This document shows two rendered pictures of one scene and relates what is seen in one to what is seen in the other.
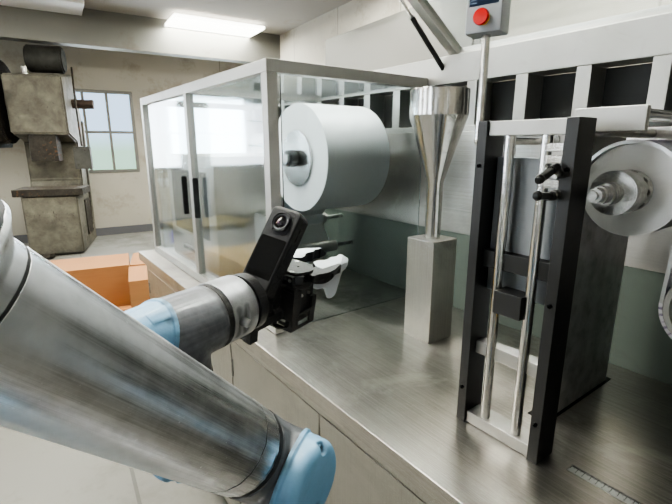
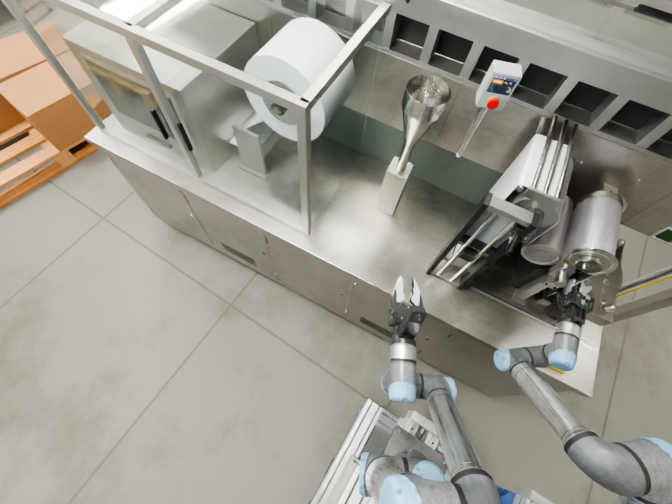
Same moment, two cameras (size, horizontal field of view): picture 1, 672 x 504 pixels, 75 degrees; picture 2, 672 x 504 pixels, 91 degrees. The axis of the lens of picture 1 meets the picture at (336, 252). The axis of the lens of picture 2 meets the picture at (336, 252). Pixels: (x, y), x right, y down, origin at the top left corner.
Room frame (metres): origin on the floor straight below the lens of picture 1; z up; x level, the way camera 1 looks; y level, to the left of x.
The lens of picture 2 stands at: (0.46, 0.43, 2.21)
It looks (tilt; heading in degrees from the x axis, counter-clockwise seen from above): 64 degrees down; 327
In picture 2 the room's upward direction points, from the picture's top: 9 degrees clockwise
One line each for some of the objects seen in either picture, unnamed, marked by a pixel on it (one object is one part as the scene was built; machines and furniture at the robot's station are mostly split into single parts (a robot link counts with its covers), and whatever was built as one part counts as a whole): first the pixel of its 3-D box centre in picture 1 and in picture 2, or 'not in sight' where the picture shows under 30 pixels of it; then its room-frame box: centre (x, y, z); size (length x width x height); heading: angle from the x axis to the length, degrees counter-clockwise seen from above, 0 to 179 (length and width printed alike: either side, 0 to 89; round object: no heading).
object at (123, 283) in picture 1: (132, 295); (19, 112); (3.29, 1.60, 0.24); 1.35 x 0.92 x 0.49; 115
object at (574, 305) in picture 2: not in sight; (573, 310); (0.35, -0.53, 1.12); 0.12 x 0.08 x 0.09; 126
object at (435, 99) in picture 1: (439, 102); (426, 98); (1.11, -0.25, 1.50); 0.14 x 0.14 x 0.06
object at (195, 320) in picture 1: (170, 336); (402, 380); (0.42, 0.17, 1.21); 0.11 x 0.08 x 0.09; 148
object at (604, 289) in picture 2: not in sight; (593, 273); (0.42, -0.83, 1.00); 0.40 x 0.16 x 0.06; 127
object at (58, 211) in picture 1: (46, 150); not in sight; (5.87, 3.75, 1.31); 1.35 x 1.23 x 2.63; 32
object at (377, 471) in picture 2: not in sight; (396, 490); (0.20, 0.31, 1.19); 0.15 x 0.12 x 0.55; 58
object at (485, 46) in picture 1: (482, 89); (471, 131); (0.93, -0.29, 1.51); 0.02 x 0.02 x 0.20
